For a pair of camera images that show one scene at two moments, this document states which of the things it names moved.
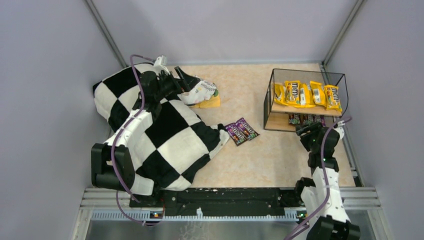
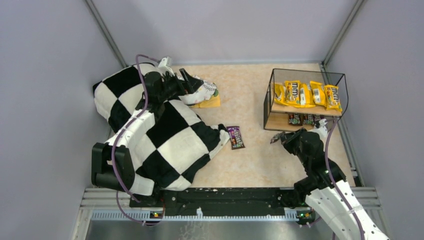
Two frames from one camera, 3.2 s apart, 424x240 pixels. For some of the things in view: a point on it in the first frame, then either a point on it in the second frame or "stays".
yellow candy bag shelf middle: x=318 y=94 stays
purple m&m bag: x=250 y=132 → x=276 y=137
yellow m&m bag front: x=292 y=92 stays
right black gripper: x=308 y=133 → x=286 y=138
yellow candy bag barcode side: x=279 y=94 stays
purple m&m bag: x=294 y=119 stays
